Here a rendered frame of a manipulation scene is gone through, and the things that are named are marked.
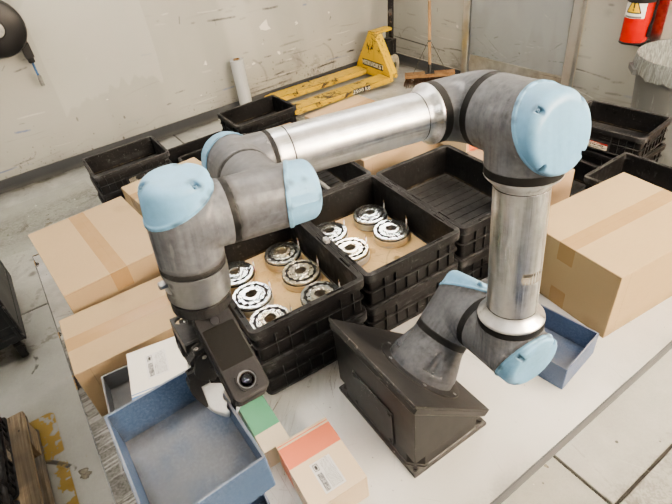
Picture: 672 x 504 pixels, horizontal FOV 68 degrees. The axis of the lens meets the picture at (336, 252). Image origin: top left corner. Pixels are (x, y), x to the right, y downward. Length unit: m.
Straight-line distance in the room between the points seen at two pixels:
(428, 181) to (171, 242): 1.29
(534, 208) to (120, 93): 3.99
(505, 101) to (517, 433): 0.73
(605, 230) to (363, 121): 0.87
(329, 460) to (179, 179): 0.71
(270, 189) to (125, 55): 3.95
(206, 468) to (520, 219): 0.57
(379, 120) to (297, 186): 0.22
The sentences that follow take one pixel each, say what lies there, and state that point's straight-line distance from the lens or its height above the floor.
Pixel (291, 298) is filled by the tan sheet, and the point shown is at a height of 0.83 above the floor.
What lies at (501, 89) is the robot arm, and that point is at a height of 1.43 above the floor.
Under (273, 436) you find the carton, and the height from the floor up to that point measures 0.76.
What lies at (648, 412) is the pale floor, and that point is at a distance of 2.24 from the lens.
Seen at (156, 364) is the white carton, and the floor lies 0.89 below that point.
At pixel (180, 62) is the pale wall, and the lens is 4.60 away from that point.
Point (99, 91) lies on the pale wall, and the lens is 4.47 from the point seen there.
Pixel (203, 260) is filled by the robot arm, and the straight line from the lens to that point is 0.55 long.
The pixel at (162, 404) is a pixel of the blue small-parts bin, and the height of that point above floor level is 1.10.
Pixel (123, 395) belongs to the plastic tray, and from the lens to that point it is 1.28.
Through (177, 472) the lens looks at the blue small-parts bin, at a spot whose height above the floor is 1.07.
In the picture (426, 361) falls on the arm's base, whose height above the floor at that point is 0.90.
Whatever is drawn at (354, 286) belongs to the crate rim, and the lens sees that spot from 1.17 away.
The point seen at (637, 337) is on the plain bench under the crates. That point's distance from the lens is 1.47.
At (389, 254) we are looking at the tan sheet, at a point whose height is 0.83.
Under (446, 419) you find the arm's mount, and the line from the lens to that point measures 1.06.
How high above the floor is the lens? 1.70
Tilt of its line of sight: 38 degrees down
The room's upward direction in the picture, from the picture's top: 8 degrees counter-clockwise
